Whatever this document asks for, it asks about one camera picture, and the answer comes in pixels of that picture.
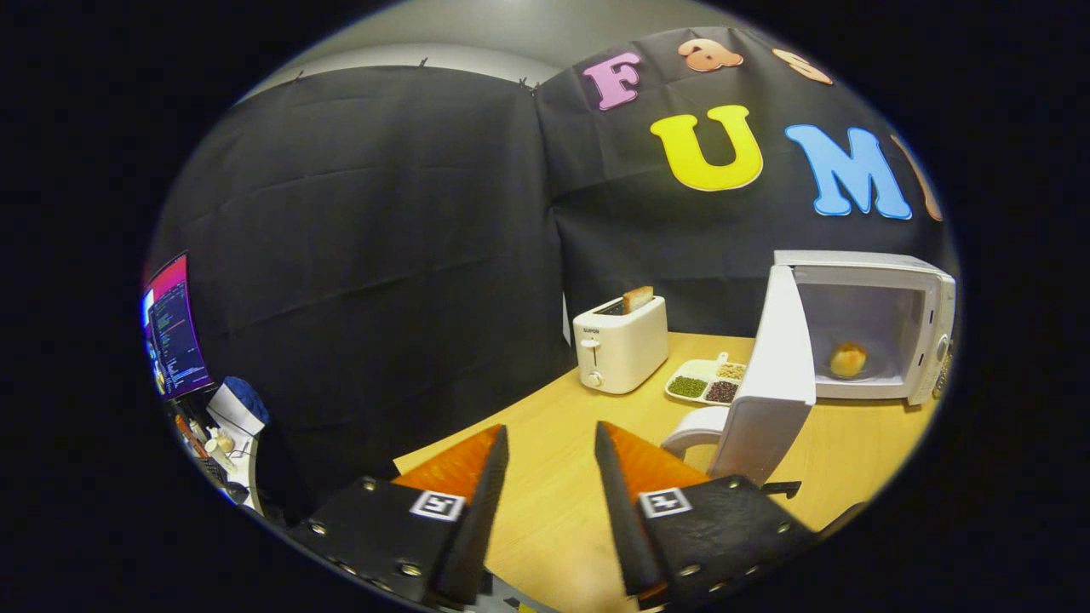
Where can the white microwave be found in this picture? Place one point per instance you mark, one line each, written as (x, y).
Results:
(771, 383)

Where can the computer monitor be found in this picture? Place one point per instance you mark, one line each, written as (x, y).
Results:
(174, 332)

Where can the white divided bean tray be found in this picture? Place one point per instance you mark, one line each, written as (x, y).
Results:
(690, 385)

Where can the cream toaster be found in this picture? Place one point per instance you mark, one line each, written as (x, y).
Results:
(626, 349)

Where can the white cup with blue cloth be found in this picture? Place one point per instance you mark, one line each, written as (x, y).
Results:
(234, 409)

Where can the round golden bread bun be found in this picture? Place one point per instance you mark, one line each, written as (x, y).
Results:
(848, 360)

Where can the toast slice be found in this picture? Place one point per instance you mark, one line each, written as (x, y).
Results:
(639, 300)

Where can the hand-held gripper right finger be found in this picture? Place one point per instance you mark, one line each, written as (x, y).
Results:
(617, 511)

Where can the black backdrop cloth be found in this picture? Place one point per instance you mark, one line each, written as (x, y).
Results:
(383, 255)

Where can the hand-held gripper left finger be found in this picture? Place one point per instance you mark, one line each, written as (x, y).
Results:
(485, 511)

